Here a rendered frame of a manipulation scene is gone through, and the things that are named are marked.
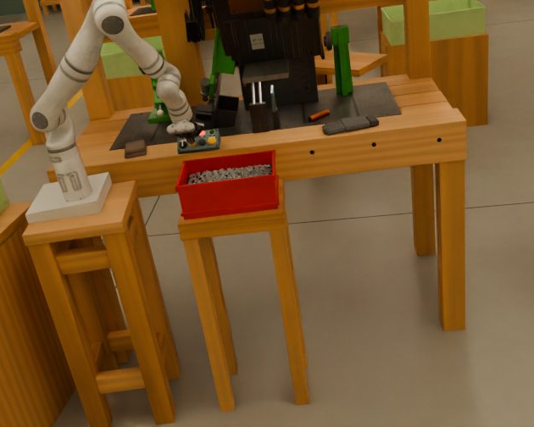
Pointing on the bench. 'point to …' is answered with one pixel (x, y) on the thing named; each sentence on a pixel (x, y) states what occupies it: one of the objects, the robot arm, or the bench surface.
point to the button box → (199, 144)
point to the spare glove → (350, 124)
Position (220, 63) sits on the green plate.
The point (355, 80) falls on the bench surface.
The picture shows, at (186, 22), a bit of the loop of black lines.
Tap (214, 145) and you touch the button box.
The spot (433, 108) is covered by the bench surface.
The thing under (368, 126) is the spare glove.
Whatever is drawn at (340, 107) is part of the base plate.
